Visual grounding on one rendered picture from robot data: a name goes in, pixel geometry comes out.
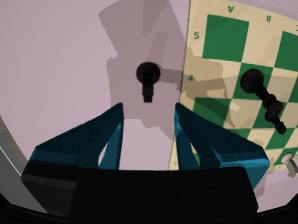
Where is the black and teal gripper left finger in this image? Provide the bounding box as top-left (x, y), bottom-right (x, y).
top-left (29, 103), bottom-right (124, 169)

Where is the green and cream chessboard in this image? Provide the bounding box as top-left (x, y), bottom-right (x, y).
top-left (178, 0), bottom-right (298, 172)

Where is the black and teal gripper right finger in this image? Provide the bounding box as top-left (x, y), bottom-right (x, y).
top-left (174, 103), bottom-right (270, 190)

